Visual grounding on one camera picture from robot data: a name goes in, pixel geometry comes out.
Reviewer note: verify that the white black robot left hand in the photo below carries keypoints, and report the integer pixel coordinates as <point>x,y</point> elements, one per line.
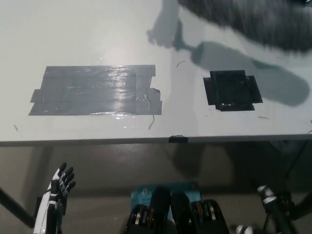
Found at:
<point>48,204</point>

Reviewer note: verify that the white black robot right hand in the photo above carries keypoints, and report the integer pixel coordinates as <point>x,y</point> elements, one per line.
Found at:
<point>267,195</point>

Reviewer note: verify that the grey fluffy duster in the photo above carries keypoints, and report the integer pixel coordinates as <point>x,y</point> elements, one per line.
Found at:
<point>268,24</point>

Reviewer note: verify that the black diagonal table leg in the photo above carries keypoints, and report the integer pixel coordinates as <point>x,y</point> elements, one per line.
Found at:
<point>304,217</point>
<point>17,207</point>

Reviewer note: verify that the black tape square mark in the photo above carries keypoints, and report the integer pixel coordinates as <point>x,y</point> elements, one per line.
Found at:
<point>231,90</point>

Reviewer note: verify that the grey table leg bracket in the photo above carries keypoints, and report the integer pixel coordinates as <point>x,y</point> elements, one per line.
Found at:
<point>287,147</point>

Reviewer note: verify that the grey duct tape patch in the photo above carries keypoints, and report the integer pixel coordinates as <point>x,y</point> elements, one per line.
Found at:
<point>97,90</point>

